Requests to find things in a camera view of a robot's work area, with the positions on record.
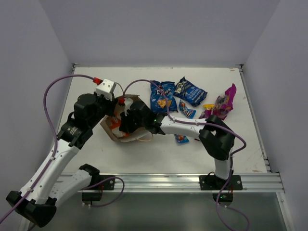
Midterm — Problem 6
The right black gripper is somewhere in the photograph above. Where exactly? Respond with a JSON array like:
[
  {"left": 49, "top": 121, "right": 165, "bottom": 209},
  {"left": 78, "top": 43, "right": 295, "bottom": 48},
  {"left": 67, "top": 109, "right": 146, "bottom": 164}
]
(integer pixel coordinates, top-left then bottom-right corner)
[{"left": 119, "top": 109, "right": 147, "bottom": 134}]

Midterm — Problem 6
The brown paper bag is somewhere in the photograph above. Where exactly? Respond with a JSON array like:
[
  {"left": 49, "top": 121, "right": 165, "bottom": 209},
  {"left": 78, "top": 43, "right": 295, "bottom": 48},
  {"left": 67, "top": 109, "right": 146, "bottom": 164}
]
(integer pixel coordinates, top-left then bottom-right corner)
[{"left": 100, "top": 94, "right": 153, "bottom": 142}]

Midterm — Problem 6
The orange Fox's candy packet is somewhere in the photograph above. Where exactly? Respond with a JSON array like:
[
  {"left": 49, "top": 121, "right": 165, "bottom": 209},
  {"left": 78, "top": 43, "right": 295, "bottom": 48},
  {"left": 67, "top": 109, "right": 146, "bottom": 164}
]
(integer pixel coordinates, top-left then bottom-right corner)
[{"left": 108, "top": 116, "right": 125, "bottom": 138}]

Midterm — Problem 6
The blue Doritos chips bag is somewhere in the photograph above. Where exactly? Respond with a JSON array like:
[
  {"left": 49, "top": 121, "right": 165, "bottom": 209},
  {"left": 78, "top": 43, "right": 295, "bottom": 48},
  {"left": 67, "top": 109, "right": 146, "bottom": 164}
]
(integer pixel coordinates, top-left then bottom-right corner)
[{"left": 150, "top": 80, "right": 178, "bottom": 113}]

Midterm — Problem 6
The small blue M&M's packet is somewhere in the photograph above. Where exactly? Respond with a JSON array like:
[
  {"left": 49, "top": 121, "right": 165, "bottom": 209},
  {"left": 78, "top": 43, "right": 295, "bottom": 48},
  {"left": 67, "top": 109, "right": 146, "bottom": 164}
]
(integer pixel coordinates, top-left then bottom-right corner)
[{"left": 179, "top": 100, "right": 196, "bottom": 119}]

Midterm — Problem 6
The blue Kettle chips bag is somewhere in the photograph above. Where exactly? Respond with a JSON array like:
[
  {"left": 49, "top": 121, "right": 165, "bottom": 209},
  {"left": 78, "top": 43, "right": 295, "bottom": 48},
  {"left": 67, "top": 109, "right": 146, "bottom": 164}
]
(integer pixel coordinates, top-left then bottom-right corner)
[{"left": 173, "top": 77, "right": 207, "bottom": 107}]

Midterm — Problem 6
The purple snack packet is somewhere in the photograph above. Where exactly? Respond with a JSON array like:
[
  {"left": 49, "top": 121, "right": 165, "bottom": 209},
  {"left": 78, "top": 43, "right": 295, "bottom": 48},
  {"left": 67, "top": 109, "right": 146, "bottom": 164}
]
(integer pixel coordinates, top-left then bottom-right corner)
[
  {"left": 199, "top": 108, "right": 212, "bottom": 119},
  {"left": 212, "top": 83, "right": 237, "bottom": 120}
]

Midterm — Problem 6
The yellow M&M's packet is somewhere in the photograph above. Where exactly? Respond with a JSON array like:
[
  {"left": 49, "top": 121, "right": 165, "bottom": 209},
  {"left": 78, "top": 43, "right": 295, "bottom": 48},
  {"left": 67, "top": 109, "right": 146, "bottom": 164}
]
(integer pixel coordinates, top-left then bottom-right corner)
[{"left": 203, "top": 104, "right": 215, "bottom": 111}]

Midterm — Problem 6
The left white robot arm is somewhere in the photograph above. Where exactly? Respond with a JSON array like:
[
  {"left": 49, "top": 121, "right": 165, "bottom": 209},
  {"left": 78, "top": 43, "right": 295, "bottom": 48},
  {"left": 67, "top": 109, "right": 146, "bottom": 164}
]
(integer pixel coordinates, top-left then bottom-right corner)
[{"left": 6, "top": 93, "right": 117, "bottom": 228}]

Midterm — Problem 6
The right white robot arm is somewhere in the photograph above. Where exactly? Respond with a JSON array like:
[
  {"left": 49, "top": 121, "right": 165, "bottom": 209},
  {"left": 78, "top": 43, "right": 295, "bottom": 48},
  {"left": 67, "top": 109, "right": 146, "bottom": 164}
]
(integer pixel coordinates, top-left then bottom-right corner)
[{"left": 119, "top": 98, "right": 235, "bottom": 189}]

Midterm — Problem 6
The left black controller box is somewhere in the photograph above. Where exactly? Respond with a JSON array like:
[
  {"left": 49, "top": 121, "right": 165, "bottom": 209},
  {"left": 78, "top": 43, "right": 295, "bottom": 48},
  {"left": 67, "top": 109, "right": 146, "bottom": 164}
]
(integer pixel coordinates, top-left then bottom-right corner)
[{"left": 81, "top": 192, "right": 102, "bottom": 204}]

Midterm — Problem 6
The black controller box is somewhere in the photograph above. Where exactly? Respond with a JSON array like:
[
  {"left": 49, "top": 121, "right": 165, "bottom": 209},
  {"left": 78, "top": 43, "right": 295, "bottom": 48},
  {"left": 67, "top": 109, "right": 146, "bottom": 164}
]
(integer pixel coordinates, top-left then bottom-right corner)
[
  {"left": 212, "top": 193, "right": 233, "bottom": 205},
  {"left": 81, "top": 192, "right": 102, "bottom": 204}
]

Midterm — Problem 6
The right black controller box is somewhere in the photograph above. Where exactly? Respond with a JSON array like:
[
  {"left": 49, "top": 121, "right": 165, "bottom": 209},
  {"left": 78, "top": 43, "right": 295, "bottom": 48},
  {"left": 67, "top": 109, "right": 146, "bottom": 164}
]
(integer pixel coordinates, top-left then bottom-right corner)
[{"left": 212, "top": 193, "right": 233, "bottom": 205}]

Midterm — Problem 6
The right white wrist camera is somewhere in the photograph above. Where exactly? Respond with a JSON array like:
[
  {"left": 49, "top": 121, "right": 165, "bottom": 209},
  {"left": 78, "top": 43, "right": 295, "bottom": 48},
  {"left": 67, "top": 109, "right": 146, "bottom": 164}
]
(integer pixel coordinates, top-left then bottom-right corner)
[{"left": 118, "top": 97, "right": 134, "bottom": 116}]

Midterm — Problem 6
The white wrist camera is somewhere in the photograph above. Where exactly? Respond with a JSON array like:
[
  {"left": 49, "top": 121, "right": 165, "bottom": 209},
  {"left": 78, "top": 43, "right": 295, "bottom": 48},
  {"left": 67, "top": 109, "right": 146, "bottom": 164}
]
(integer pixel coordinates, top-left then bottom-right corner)
[
  {"left": 95, "top": 79, "right": 116, "bottom": 101},
  {"left": 118, "top": 97, "right": 134, "bottom": 116}
]

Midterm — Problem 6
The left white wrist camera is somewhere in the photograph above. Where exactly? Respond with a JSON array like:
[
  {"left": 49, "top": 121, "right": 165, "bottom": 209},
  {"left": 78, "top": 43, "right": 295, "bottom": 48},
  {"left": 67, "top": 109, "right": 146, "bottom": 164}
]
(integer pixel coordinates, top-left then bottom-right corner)
[{"left": 95, "top": 79, "right": 116, "bottom": 101}]

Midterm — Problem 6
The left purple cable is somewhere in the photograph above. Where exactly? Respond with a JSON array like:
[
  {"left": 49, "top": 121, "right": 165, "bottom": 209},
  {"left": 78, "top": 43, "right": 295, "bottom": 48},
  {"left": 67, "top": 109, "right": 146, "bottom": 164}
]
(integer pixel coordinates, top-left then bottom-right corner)
[{"left": 0, "top": 74, "right": 126, "bottom": 231}]

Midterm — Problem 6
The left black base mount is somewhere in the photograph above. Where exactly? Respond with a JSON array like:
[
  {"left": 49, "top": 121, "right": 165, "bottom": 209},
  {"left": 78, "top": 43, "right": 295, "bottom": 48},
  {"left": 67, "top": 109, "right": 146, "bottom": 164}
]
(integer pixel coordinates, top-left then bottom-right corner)
[{"left": 90, "top": 174, "right": 115, "bottom": 191}]

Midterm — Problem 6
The aluminium front rail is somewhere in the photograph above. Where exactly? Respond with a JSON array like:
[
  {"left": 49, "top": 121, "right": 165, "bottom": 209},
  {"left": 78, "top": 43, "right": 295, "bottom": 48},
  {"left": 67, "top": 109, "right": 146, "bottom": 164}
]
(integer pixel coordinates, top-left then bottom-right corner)
[{"left": 55, "top": 172, "right": 286, "bottom": 193}]

